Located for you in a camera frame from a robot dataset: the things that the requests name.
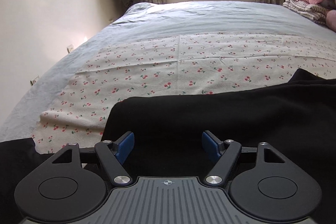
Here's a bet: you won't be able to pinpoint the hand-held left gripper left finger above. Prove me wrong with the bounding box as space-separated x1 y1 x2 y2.
45 131 135 186

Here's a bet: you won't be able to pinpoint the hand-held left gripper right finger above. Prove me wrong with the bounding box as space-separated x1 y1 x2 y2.
202 130 292 186

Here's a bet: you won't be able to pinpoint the black pants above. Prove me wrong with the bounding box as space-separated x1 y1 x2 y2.
101 69 336 188

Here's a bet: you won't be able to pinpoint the cherry print sheet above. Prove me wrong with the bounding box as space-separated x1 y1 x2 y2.
34 31 336 155

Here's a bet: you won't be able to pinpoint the bed with light blue sheet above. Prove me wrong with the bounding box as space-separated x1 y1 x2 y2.
0 1 336 156

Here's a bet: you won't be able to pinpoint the striped folded cloth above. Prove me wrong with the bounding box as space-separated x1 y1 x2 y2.
283 0 329 25

